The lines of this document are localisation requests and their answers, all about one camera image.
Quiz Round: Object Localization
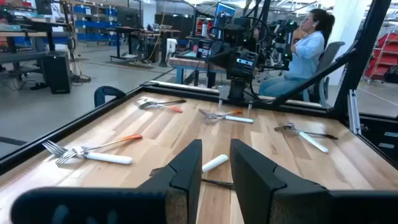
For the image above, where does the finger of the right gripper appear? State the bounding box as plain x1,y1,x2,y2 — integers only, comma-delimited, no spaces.
207,46,226,68
222,42,239,68

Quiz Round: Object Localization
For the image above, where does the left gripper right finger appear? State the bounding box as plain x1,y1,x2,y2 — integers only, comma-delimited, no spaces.
229,138,398,224

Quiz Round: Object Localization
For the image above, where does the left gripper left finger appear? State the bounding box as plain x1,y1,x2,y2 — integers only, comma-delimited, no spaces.
10,139,203,224

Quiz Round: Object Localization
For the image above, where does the orange-handled fork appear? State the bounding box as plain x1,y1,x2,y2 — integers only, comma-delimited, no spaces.
42,133,144,157
198,108,244,124
136,96,184,113

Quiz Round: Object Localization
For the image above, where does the wooden workbench with blue legs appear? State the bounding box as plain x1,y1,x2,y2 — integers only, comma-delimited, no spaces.
169,57,228,89

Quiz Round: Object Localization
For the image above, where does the blue screen monitor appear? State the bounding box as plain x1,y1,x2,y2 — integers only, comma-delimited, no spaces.
213,2,236,29

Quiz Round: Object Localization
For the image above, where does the white box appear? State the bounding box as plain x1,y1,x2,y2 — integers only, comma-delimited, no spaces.
165,37,178,56

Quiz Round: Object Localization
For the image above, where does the person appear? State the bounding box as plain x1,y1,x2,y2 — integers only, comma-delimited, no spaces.
257,8,336,98

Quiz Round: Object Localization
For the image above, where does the grey office chair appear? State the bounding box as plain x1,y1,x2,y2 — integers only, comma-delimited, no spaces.
303,40,346,108

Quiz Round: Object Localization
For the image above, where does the black work table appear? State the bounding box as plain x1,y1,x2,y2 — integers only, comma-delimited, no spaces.
106,26,182,68

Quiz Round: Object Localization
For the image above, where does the shelf with blue bins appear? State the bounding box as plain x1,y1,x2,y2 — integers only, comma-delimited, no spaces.
72,3,119,44

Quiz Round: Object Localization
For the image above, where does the red storage rack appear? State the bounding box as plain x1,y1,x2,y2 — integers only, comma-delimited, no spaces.
363,32,398,82

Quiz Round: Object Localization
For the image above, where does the black computer tower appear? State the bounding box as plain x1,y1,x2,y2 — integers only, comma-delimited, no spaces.
41,50,72,95

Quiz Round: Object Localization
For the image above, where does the wooden-top desk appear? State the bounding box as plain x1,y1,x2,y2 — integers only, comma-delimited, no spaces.
0,17,71,83

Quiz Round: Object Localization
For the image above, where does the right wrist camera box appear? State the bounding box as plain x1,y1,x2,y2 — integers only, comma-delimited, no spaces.
223,24,247,47

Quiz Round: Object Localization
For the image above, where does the silver bracket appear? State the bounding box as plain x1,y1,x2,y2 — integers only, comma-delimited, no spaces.
347,89,362,135

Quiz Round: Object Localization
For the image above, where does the black aluminium table frame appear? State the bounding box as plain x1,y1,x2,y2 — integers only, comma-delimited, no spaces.
0,0,398,177

